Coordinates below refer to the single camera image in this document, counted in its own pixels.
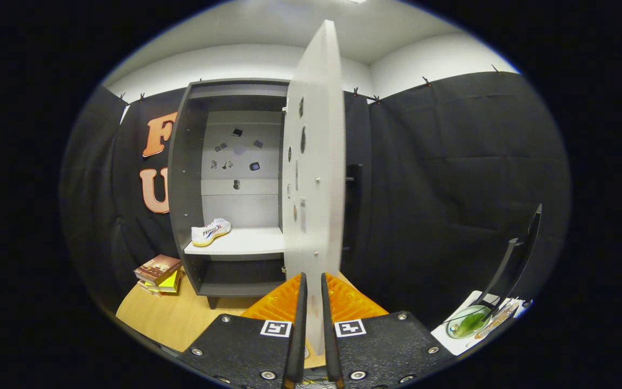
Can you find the glass bowl with green plant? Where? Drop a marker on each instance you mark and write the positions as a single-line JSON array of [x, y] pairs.
[[470, 323]]

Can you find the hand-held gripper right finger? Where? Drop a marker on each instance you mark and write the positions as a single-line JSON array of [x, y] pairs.
[[331, 346]]

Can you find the brown cover book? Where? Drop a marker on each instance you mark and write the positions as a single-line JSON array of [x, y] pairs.
[[157, 267]]

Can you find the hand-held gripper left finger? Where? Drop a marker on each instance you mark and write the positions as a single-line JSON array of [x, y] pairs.
[[298, 335]]

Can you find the white striped canvas shoe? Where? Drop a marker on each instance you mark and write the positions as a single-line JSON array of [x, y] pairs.
[[211, 232]]

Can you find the black curved stand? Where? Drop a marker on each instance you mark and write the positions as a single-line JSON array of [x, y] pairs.
[[511, 259]]

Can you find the yellow book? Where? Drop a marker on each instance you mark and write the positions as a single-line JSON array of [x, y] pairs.
[[169, 282]]

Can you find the grey shoe cabinet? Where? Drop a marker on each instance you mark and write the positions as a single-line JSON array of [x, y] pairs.
[[181, 189]]

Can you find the black backdrop cloth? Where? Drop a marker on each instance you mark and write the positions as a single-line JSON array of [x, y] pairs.
[[451, 189]]

